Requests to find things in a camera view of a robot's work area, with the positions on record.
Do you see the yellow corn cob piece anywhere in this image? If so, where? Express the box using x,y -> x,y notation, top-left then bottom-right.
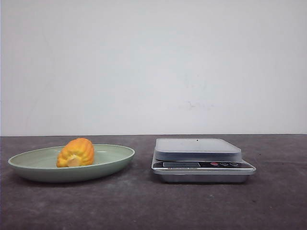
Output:
56,138 -> 94,168

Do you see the silver digital kitchen scale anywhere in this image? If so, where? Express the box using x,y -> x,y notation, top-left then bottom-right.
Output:
152,138 -> 256,183

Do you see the green oval plate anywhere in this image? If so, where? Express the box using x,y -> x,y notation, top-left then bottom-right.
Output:
8,144 -> 135,183

